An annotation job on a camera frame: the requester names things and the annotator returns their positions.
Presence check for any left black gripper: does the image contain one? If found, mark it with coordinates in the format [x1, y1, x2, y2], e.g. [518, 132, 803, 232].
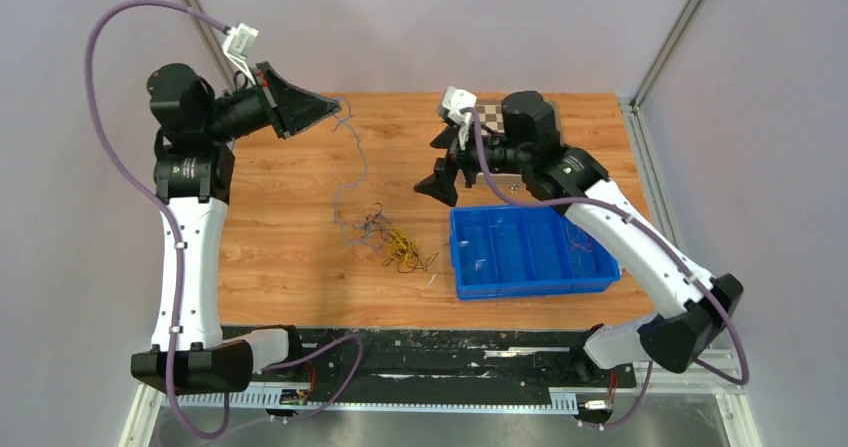
[200, 61, 338, 144]

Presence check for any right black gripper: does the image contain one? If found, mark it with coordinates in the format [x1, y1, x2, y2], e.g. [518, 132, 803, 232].
[413, 117, 528, 207]

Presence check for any red thin cable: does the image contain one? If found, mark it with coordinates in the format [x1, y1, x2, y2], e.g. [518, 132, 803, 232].
[565, 226, 600, 274]

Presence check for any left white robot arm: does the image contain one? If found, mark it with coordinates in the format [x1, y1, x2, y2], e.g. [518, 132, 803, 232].
[130, 62, 341, 395]

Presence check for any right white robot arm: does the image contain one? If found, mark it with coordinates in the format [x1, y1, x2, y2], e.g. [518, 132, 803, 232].
[415, 86, 750, 385]

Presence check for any wooden chessboard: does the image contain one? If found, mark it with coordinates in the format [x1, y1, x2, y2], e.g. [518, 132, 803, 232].
[476, 91, 565, 192]

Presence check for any blue plastic divided bin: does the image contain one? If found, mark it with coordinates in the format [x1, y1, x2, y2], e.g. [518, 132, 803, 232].
[449, 205, 622, 300]

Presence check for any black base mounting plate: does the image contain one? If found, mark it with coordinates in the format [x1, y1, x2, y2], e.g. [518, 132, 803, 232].
[253, 327, 636, 406]

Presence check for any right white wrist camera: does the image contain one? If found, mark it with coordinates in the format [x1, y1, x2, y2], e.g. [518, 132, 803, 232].
[437, 86, 477, 127]

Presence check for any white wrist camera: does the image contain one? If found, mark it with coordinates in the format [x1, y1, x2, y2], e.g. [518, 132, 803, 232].
[437, 86, 477, 127]
[221, 23, 259, 77]

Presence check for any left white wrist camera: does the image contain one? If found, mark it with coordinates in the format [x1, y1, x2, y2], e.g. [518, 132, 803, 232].
[221, 23, 259, 77]

